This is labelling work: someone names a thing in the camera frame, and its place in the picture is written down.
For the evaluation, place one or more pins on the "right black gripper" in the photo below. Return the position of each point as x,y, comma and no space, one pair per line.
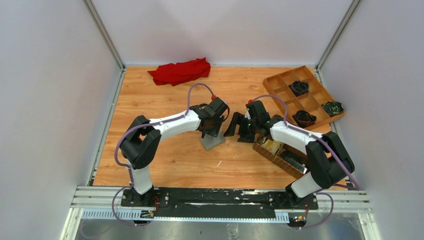
245,129

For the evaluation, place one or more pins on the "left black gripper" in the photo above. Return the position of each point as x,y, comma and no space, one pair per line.
211,126

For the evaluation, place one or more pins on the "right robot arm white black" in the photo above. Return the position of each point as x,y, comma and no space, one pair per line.
328,161

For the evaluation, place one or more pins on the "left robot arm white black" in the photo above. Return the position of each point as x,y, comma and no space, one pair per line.
140,143

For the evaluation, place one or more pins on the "cards in basket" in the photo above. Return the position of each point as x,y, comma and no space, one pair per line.
272,146

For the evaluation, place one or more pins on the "red cloth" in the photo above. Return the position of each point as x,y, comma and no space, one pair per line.
181,72

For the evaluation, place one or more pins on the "dark brown rolled belt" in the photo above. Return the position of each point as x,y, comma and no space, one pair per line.
304,119

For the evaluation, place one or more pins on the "black rolled belt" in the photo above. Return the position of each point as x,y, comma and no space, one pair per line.
299,88

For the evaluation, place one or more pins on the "woven wicker basket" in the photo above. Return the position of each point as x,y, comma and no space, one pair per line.
292,161

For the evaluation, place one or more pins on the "wooden compartment tray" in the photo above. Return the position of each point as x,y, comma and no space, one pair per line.
289,104

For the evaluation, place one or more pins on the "blue yellow rolled tie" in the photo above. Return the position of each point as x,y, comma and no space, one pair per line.
333,108

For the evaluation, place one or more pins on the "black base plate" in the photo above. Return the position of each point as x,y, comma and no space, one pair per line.
226,203

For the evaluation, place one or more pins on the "aluminium frame rail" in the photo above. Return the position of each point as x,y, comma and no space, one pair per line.
104,203

